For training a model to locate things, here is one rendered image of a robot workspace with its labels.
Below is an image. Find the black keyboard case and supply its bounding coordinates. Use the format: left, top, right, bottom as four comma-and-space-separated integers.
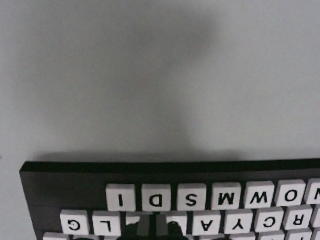
19, 158, 320, 240

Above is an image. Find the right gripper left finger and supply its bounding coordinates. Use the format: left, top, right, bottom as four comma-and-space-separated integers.
72, 214, 153, 240

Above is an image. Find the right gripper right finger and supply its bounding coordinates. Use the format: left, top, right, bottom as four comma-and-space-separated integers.
153, 214, 233, 240

